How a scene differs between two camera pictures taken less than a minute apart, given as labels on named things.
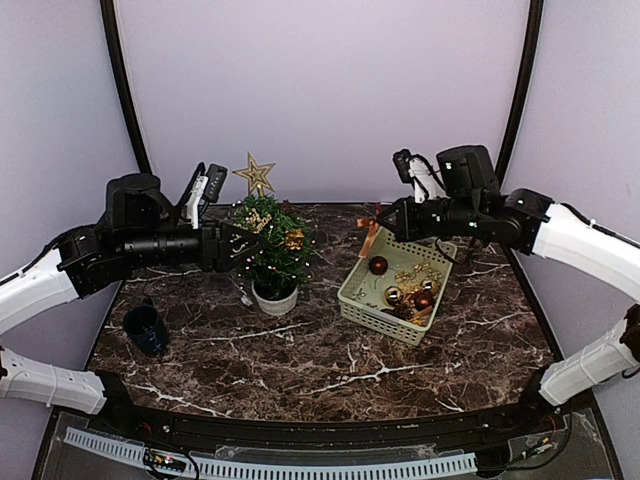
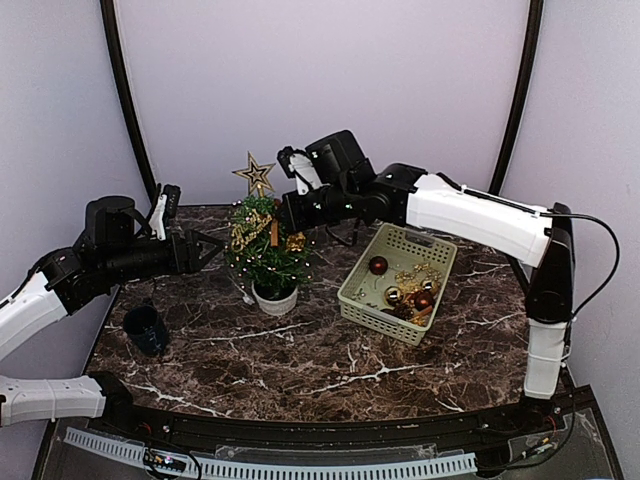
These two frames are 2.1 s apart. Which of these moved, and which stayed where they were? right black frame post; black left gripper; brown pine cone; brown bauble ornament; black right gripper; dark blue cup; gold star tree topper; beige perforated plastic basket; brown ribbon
Moved: black right gripper; brown ribbon; black left gripper
Stayed: beige perforated plastic basket; brown pine cone; brown bauble ornament; right black frame post; gold star tree topper; dark blue cup
